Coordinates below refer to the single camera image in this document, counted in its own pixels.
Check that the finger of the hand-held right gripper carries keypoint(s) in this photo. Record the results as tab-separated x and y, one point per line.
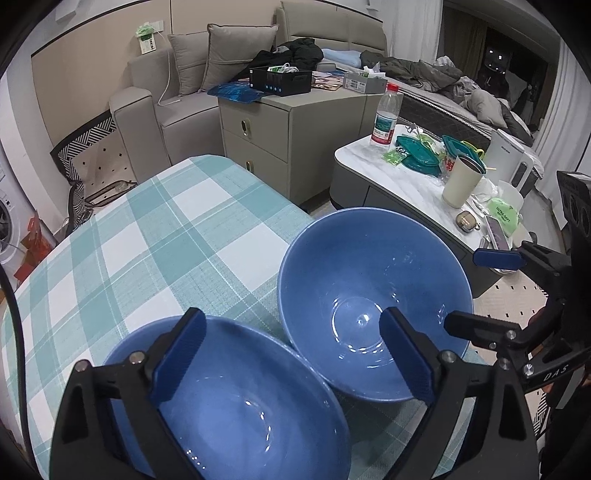
498	259
480	327

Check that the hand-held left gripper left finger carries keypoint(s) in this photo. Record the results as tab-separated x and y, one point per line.
180	355

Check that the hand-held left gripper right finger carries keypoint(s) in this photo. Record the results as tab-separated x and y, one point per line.
408	355

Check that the blue bowl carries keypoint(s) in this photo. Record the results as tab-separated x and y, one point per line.
258	415
369	277

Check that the grey smartphone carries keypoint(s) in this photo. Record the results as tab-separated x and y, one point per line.
496	233

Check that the white dotted floor mat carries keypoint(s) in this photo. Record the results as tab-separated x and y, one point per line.
508	300

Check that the green tissue packet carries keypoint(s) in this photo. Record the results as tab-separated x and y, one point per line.
503	211

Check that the gold earbuds case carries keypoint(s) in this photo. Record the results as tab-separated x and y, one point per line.
468	220

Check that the cream tumbler cup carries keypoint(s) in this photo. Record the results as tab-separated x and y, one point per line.
459	189

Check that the white electric kettle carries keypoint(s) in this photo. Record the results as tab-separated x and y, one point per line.
508	157

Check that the white marble coffee table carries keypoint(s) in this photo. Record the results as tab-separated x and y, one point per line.
415	189

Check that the teal food container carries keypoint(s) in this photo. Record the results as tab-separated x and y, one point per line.
415	144
422	165
459	145

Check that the teal plaid tablecloth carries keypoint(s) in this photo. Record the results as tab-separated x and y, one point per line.
138	240

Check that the small green packet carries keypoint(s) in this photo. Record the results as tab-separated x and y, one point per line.
392	157

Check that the grey bed pillow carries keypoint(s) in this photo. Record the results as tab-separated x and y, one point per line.
487	108

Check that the clear plastic water bottle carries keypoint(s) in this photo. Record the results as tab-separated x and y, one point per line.
385	122

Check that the red cardboard box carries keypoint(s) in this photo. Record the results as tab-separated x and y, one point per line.
34	240

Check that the olive green jacket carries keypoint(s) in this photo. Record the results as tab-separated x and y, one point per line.
415	69

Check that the patterned folding chair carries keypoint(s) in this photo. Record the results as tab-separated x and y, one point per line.
97	161

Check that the white washing machine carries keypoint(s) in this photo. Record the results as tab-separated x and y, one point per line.
7	221

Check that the grey tissue box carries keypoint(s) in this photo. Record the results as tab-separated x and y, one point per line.
364	83

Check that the beige nightstand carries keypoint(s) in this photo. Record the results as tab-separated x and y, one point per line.
258	138

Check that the beige sofa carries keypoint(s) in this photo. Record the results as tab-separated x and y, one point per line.
138	115

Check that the pink patterned booklet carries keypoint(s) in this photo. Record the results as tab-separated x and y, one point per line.
328	82

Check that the sheer white curtain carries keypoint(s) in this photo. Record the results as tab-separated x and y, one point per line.
415	27

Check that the light blue pillow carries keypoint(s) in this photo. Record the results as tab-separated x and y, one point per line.
341	57

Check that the blue plastic packet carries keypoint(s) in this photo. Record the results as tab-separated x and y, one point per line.
235	92

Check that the black storage basket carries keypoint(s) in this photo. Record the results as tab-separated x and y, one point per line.
286	85

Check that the black clothing pile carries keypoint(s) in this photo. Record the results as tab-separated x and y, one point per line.
300	50

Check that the grey sofa pillow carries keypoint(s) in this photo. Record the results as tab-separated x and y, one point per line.
235	50
189	60

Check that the white green wall device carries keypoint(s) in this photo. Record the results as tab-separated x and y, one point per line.
148	41

